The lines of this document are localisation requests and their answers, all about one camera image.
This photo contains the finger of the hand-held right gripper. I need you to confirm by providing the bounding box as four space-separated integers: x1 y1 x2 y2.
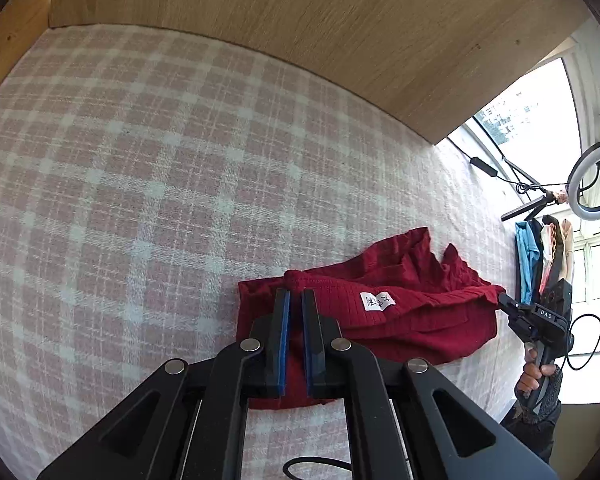
497 292 538 343

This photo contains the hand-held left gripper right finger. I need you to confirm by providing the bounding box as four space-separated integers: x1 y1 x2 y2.
301 287 559 480

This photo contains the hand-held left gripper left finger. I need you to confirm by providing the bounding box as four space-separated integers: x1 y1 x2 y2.
37 287 293 480

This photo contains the red knit garment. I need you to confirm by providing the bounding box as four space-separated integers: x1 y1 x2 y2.
236 226 507 412

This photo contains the person's right forearm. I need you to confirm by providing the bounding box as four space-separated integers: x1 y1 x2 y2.
500 364 564 463

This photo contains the person's right hand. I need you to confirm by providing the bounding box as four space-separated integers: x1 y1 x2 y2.
514 347 557 402

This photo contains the blue hanging garment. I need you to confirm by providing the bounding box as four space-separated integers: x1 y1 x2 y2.
514 220 543 306

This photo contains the pink hanging garment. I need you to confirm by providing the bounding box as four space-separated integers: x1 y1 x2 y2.
539 220 562 293

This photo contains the beige hanging garment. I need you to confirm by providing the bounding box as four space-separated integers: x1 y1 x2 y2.
555 217 576 281

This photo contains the black tripod stand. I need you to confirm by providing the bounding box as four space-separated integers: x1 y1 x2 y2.
500 187 568 223

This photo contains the pink plaid bed sheet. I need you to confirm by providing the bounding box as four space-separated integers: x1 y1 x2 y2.
0 25 527 480

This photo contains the white framed window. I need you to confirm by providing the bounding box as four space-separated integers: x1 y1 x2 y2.
472 22 600 405

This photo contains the light wooden headboard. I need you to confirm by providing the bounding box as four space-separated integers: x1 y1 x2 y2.
47 0 597 147

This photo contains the pine wood side panel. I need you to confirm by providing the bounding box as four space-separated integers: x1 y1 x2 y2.
0 0 52 117

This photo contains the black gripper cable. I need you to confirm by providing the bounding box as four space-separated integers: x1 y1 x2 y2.
282 456 357 480
562 313 600 372

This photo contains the ring light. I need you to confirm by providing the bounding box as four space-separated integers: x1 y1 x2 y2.
566 141 600 221

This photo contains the black cable with controller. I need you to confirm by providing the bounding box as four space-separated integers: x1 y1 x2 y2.
447 135 571 196

